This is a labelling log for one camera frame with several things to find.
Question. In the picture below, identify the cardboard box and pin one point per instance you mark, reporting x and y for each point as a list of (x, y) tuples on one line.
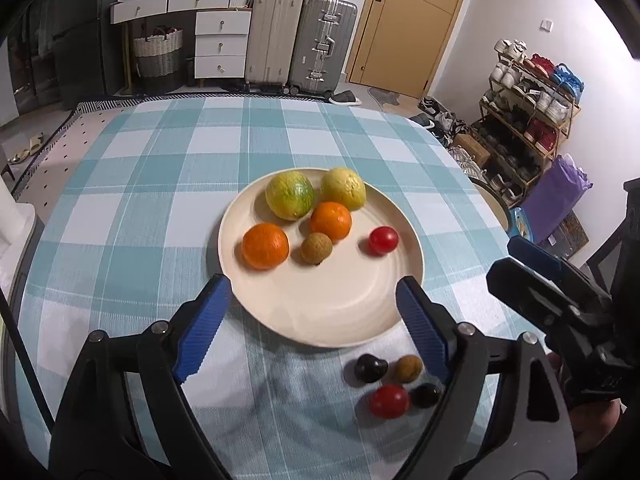
[(470, 147)]

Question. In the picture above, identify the yellow lemon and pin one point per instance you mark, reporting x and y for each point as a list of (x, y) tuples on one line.
[(343, 187)]

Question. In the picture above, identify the dark purple plum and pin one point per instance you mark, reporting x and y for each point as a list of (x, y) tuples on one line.
[(426, 395), (371, 367)]

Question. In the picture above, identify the beige suitcase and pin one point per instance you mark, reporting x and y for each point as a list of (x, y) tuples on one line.
[(272, 37)]

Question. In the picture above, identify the grey door mat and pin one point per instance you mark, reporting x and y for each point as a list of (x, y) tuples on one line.
[(384, 96)]

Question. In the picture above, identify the silver suitcase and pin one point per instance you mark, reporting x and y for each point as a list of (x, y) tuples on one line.
[(322, 45)]

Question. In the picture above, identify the white drawer cabinet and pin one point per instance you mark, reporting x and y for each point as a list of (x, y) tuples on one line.
[(222, 42)]

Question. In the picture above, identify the pile of shoes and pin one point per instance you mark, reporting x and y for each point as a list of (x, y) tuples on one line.
[(445, 120)]

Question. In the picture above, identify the dotted rug with striped border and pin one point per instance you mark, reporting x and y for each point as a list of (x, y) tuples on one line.
[(55, 150)]

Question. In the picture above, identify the cream round plate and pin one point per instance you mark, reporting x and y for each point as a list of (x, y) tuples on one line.
[(330, 300)]

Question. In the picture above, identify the dark refrigerator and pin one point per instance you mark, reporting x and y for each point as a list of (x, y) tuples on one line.
[(85, 40)]

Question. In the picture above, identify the white paper towel roll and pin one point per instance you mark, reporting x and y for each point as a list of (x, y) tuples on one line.
[(10, 210)]

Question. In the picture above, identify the metal shoe rack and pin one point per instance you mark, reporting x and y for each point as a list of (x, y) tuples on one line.
[(525, 125)]

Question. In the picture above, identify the white sneakers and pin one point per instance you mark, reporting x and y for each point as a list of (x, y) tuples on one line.
[(510, 49)]

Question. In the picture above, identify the person's right hand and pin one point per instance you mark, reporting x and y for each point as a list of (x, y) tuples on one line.
[(595, 425)]

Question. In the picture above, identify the beige slippers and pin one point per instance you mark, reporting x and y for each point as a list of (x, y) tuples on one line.
[(27, 147)]

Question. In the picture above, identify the orange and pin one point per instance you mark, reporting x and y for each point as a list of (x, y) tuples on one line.
[(330, 220), (265, 246)]

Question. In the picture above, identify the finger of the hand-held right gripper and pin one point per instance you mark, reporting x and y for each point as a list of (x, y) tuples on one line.
[(525, 290), (535, 257)]

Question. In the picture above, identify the dark slipper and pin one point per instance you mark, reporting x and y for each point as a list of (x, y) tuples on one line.
[(344, 98)]

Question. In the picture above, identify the white desk with drawers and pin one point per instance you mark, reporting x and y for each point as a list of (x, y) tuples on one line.
[(170, 2)]

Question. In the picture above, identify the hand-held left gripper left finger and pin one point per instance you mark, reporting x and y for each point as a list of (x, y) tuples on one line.
[(205, 330)]

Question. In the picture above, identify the teal checked tablecloth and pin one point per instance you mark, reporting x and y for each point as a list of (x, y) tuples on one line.
[(150, 200)]

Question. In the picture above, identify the blue snack bag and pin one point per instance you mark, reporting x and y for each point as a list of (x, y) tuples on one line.
[(522, 225)]

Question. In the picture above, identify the woven laundry basket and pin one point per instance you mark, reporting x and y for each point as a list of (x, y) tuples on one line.
[(157, 55)]

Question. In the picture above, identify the white light switch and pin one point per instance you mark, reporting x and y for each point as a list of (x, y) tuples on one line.
[(547, 24)]

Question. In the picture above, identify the red sneakers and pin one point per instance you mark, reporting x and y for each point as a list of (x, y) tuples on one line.
[(540, 62)]

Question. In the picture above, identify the red cherry tomato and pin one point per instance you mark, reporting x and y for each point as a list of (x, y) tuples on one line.
[(383, 240), (388, 401)]

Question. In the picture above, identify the purple bag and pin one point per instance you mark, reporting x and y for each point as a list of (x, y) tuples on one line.
[(555, 200)]

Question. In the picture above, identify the blue sneakers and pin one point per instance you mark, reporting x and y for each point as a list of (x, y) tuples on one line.
[(567, 77)]

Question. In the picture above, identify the patterned gift bag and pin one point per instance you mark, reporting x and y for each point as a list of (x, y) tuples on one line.
[(570, 232)]

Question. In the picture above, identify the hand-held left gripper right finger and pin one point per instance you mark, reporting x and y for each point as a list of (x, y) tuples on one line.
[(422, 325)]

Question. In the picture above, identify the green yellow citrus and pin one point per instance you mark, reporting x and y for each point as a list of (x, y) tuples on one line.
[(290, 195)]

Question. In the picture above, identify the wooden door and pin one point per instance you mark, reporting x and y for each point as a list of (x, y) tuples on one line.
[(410, 20)]

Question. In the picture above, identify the round wooden stool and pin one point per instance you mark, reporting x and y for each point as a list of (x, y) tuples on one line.
[(492, 202)]

